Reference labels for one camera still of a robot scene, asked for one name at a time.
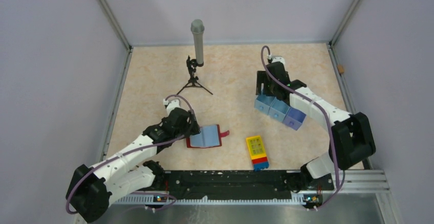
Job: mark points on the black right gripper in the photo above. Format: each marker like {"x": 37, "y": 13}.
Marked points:
{"x": 263, "y": 78}

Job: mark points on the red leather card holder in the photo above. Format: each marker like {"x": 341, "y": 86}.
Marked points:
{"x": 210, "y": 136}

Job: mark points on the black tripod stand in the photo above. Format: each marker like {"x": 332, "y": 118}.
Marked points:
{"x": 193, "y": 81}

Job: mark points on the small tan object on rail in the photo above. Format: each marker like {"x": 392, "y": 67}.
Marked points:
{"x": 340, "y": 69}

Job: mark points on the yellow red blue toy block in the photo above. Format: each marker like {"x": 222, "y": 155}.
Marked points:
{"x": 257, "y": 153}

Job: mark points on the blue three-slot card box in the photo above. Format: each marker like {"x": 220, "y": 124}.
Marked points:
{"x": 279, "y": 111}

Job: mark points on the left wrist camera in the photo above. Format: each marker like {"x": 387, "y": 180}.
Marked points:
{"x": 171, "y": 104}

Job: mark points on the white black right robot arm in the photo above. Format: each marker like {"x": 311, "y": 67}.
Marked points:
{"x": 291, "y": 101}

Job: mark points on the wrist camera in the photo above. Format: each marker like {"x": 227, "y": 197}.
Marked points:
{"x": 274, "y": 59}
{"x": 171, "y": 104}

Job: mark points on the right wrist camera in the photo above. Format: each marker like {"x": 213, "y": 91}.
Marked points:
{"x": 274, "y": 59}

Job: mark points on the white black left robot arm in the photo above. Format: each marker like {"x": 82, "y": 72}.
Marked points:
{"x": 93, "y": 189}

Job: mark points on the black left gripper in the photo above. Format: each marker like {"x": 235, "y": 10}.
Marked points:
{"x": 192, "y": 128}

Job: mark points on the grey microphone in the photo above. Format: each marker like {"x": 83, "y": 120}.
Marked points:
{"x": 197, "y": 28}

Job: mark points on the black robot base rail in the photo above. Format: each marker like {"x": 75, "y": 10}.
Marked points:
{"x": 236, "y": 184}

